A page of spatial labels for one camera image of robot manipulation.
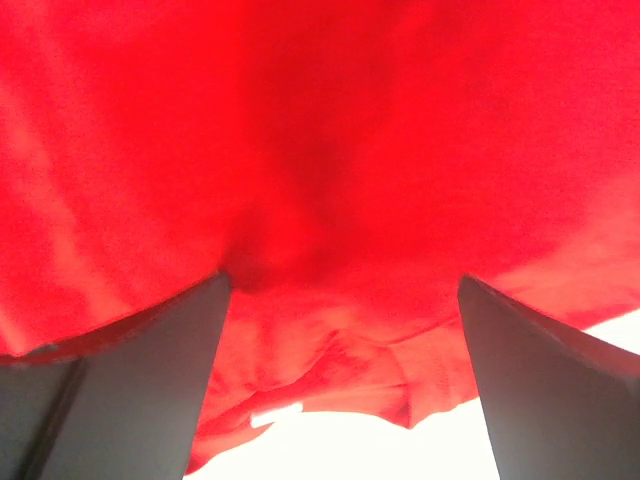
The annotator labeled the red t shirt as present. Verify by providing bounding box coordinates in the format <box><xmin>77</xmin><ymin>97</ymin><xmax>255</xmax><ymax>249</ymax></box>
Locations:
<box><xmin>1</xmin><ymin>1</ymin><xmax>639</xmax><ymax>472</ymax></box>

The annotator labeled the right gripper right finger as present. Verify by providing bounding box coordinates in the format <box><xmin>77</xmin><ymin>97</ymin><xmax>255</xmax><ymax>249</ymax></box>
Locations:
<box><xmin>458</xmin><ymin>276</ymin><xmax>639</xmax><ymax>480</ymax></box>

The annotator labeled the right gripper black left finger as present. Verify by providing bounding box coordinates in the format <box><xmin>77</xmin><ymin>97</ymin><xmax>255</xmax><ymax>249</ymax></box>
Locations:
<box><xmin>1</xmin><ymin>274</ymin><xmax>231</xmax><ymax>480</ymax></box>

